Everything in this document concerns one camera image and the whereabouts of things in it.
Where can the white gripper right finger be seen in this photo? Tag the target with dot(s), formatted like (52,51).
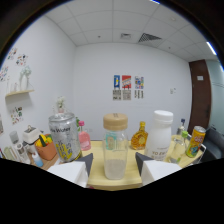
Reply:
(156,170)

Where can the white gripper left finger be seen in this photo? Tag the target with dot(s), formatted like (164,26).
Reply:
(71,171)

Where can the white milk bottle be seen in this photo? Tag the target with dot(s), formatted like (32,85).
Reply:
(160,136)

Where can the glass jar wooden lid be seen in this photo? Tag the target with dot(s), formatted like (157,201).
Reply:
(115,146)

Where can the orange basket with fruit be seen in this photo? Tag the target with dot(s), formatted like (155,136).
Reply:
(48,150)

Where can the clear bottle green cap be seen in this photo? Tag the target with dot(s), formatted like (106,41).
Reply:
(179,146)

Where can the tall silver black can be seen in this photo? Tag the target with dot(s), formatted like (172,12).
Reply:
(65,138)

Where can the pink liquid bottle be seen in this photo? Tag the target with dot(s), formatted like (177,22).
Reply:
(84,140)

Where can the amber syrup bottle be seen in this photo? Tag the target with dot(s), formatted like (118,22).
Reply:
(139,139)

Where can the white blue small bottle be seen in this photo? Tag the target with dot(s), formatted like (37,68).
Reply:
(37,160)

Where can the yellow orange drink can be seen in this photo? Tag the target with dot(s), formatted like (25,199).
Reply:
(195,141)

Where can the clear bottle blue cap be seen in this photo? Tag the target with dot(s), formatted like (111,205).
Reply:
(181,128)

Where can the white countertop appliance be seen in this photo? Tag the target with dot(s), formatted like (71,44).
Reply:
(31,135)

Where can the black chair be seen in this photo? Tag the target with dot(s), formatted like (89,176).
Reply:
(215,143)

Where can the white flower vase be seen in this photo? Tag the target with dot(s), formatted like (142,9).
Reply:
(60,105)

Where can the brown door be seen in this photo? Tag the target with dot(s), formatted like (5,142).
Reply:
(200,96)

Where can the dark ceiling air vent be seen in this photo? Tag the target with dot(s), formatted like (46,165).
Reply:
(150,37)

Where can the square ceiling vent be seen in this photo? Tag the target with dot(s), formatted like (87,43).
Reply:
(125,36)

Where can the white-frame wooden two-tier shelf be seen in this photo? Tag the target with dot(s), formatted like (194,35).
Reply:
(96,166)

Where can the grey wall poster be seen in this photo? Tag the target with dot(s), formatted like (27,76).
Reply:
(116,94)
(139,94)
(126,94)

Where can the multicolour wall poster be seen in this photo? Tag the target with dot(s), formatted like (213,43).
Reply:
(139,82)

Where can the red wall poster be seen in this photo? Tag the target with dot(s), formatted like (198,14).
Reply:
(126,81)

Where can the wooden wall shelf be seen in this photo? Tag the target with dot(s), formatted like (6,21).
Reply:
(20,92)

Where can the blue yellow wall poster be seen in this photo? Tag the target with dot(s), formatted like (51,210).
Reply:
(116,81)

